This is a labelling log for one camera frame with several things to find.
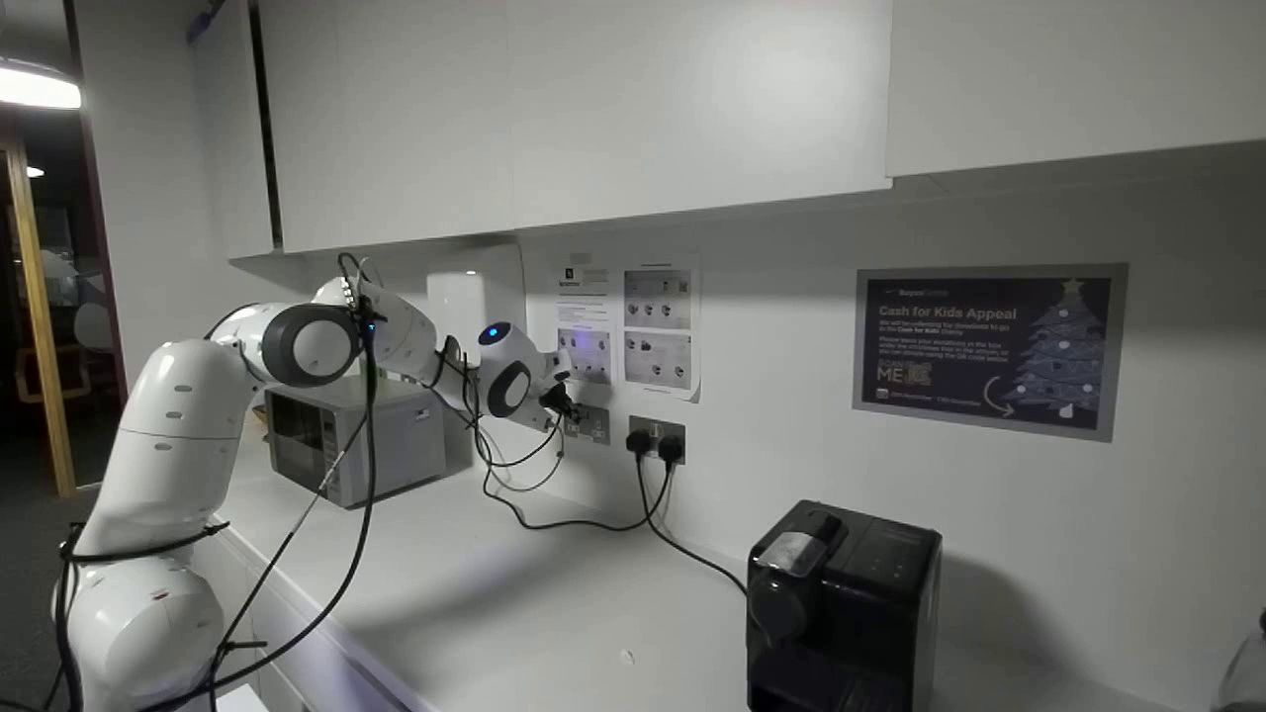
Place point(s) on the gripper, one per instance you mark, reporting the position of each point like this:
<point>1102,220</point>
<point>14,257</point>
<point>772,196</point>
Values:
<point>558,400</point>

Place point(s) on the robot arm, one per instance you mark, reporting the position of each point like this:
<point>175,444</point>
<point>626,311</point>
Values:
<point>168,435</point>

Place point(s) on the white paper notice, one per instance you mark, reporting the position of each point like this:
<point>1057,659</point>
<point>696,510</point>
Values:
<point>584,307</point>

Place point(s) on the paper notice with pictures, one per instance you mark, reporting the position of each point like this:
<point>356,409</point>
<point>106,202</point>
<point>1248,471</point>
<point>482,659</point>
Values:
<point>661,331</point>

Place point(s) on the grey microwave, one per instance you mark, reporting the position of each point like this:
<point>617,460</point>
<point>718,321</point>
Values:
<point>396,445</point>

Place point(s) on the microwave door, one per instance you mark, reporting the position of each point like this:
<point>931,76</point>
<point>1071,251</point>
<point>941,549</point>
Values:
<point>302,440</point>

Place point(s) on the black coffee machine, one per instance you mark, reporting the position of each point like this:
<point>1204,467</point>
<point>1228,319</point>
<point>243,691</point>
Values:
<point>870,603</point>

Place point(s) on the framed dark poster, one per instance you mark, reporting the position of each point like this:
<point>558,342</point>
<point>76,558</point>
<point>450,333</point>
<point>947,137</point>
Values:
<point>989,346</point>

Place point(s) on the ceiling light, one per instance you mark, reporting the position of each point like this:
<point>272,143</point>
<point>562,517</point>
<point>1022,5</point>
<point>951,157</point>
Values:
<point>35,87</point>

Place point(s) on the dark wall socket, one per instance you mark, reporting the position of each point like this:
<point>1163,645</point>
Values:
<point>655,425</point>

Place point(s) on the white wall cabinet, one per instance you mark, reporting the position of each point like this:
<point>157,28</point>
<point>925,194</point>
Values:
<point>613,109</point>

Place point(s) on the wooden door frame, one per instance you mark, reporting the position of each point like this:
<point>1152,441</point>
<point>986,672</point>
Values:
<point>45,326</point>

